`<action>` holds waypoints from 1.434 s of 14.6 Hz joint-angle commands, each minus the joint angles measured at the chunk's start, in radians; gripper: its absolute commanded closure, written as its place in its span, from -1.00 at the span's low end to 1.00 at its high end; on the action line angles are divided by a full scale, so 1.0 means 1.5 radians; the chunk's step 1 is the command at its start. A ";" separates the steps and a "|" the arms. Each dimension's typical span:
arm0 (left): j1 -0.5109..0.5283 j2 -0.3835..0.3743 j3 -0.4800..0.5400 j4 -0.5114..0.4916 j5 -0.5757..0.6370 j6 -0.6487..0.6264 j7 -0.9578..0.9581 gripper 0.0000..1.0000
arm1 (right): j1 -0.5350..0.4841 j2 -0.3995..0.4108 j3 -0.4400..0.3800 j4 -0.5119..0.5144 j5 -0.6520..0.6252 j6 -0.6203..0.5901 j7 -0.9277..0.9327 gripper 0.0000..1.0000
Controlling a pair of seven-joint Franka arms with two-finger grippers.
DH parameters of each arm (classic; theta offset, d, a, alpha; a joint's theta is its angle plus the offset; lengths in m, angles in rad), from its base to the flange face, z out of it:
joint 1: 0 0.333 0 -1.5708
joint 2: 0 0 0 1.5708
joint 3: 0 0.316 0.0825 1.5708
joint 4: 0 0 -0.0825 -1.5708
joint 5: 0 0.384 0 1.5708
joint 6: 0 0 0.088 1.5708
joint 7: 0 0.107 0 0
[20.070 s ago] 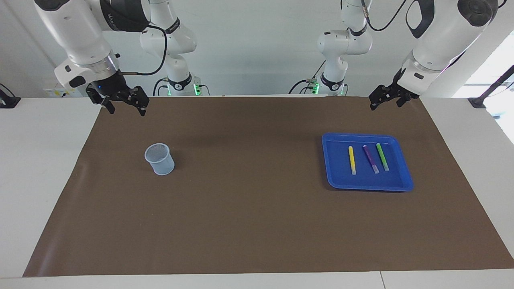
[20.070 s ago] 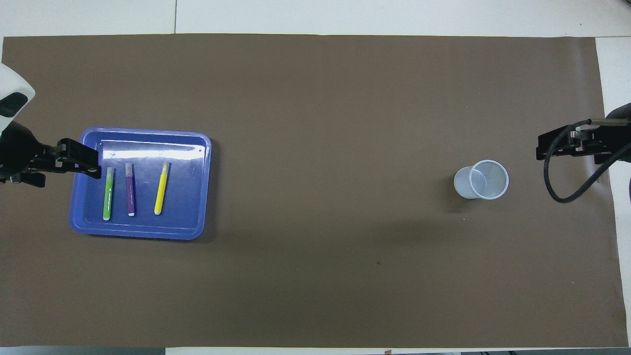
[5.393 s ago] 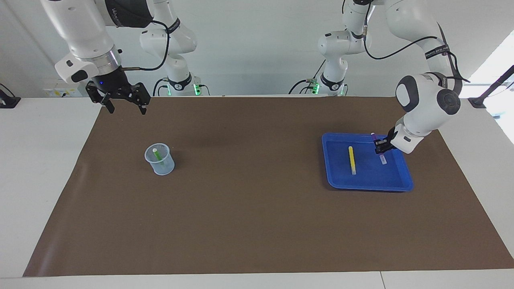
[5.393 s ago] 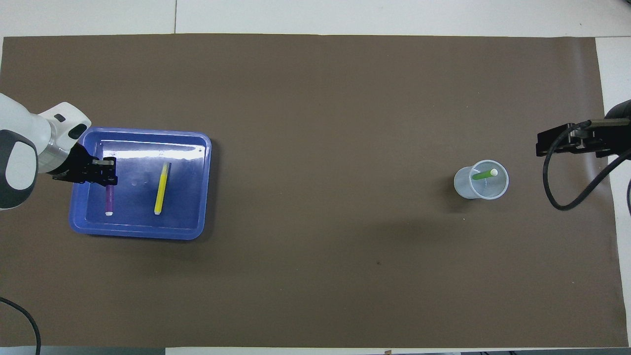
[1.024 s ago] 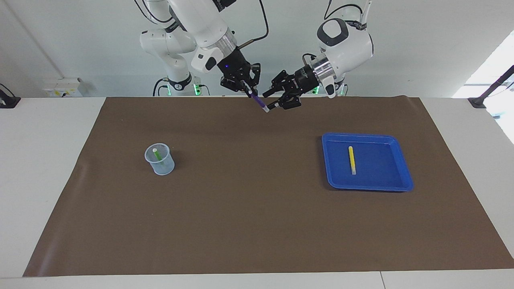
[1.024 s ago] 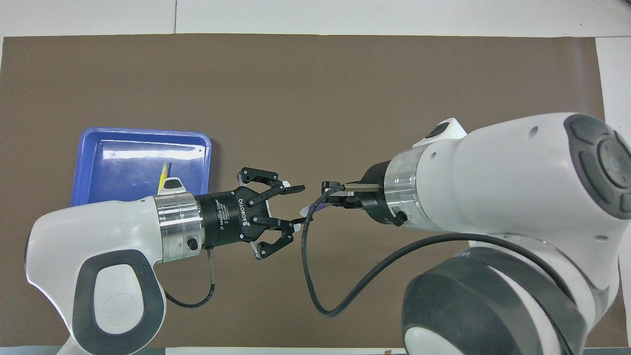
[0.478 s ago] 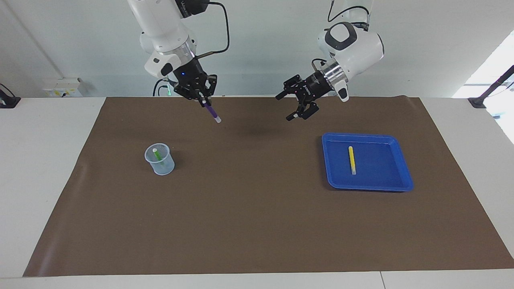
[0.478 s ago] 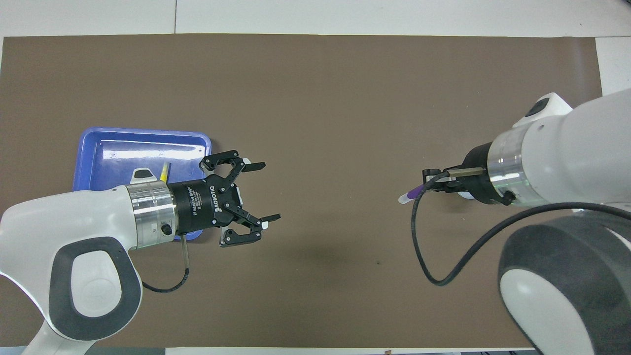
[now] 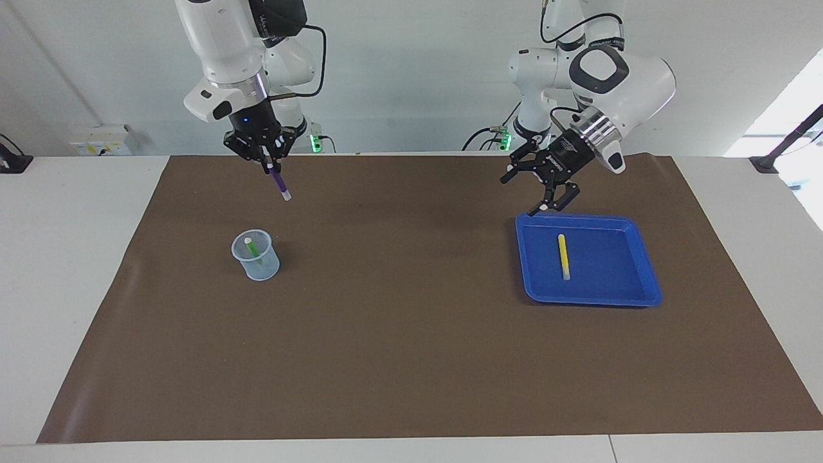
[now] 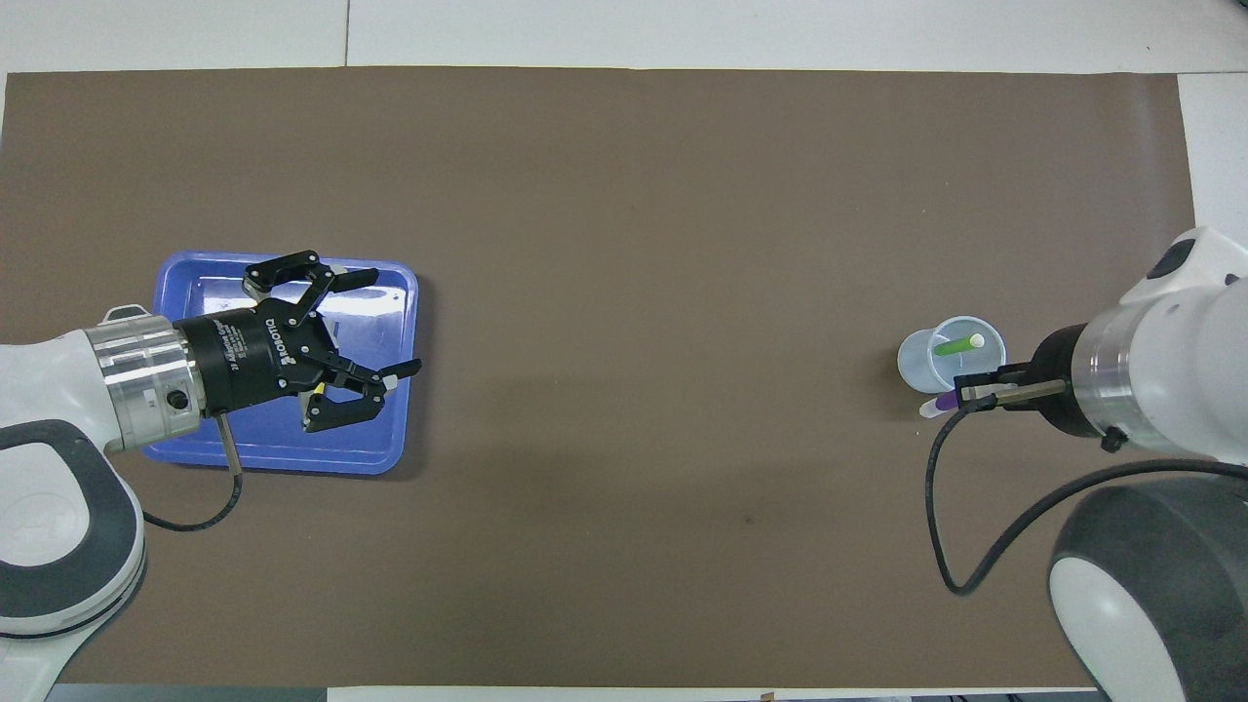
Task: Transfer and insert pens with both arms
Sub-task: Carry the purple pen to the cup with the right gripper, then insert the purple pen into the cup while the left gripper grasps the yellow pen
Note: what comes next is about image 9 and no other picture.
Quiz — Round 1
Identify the white wall socket box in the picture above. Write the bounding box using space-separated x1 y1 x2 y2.
69 124 139 156

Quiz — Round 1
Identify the brown table mat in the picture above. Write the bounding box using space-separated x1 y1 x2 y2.
37 154 823 444

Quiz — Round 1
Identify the black table clamp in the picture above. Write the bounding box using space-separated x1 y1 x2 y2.
0 133 34 174

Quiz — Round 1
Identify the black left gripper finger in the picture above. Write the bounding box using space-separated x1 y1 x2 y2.
500 149 536 186
527 182 581 217

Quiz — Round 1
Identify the purple marker pen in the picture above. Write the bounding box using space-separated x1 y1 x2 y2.
269 164 292 201

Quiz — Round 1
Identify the clear plastic cup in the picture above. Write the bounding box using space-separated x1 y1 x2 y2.
231 229 281 282

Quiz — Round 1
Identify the blue plastic tray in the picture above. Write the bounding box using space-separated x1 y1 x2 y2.
515 213 664 307

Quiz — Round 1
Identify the black angled stand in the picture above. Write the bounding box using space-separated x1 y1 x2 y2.
750 104 823 174

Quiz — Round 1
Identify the black left arm base cable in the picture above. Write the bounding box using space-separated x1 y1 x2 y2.
462 100 521 152

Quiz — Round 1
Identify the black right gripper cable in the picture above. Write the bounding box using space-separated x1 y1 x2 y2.
267 24 328 101

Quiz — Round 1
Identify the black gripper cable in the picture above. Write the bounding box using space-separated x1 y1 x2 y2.
540 0 626 47
267 24 328 101

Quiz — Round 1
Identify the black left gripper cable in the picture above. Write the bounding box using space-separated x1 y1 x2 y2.
540 0 626 47

